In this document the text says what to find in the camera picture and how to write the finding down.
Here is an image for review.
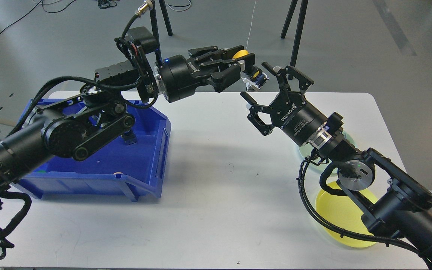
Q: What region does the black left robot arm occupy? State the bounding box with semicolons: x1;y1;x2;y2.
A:
0;0;262;260

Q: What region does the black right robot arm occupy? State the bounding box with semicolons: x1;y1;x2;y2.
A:
241;62;432;270

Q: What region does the green push button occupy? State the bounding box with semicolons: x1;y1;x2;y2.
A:
121;128;138;146

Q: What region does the white cable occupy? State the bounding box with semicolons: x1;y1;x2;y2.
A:
245;0;258;51

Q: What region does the yellow plate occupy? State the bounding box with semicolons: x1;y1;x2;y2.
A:
315;189;376;248

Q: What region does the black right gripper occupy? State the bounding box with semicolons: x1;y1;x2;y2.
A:
240;61;333;147

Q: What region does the blue plastic bin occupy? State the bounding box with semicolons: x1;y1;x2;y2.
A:
14;107;171;202

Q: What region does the yellow push button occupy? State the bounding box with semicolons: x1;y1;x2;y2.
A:
232;49;270;92

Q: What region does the black floor cable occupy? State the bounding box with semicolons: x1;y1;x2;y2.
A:
0;0;78;61

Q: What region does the light green plate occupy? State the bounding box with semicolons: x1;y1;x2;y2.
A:
298;131;356;176

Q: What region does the black tripod leg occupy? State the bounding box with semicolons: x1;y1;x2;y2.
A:
280;0;298;39
290;0;309;67
158;0;173;36
149;0;163;66

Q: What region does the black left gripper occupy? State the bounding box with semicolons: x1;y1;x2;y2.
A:
155;45;256;103

